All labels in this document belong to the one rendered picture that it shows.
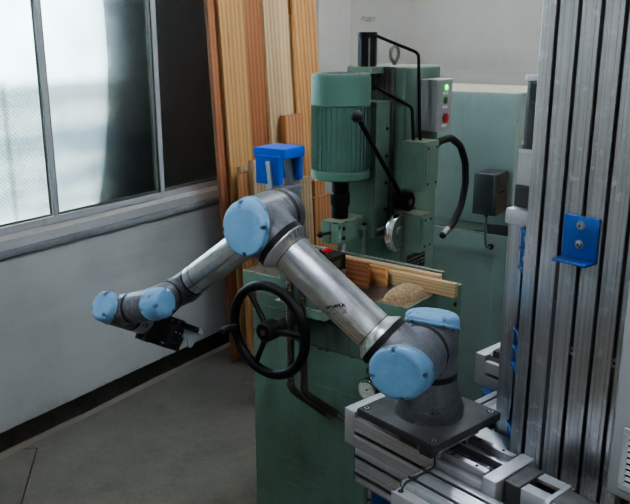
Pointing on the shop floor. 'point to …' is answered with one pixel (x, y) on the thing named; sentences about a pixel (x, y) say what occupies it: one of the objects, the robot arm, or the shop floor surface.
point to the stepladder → (280, 166)
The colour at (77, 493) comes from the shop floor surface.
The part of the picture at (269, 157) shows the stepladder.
